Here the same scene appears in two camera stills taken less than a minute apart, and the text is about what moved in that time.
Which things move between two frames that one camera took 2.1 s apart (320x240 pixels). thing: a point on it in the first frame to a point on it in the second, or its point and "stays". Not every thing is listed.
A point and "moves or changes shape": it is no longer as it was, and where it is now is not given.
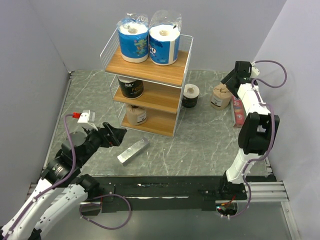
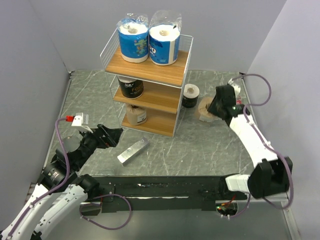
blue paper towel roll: x=133 y=33 stays
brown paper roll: x=221 y=97 moves or changes shape
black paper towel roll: x=131 y=88 stays
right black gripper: x=228 y=77 to x=212 y=109
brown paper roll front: x=135 y=115 stays
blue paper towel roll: x=164 y=31 stays
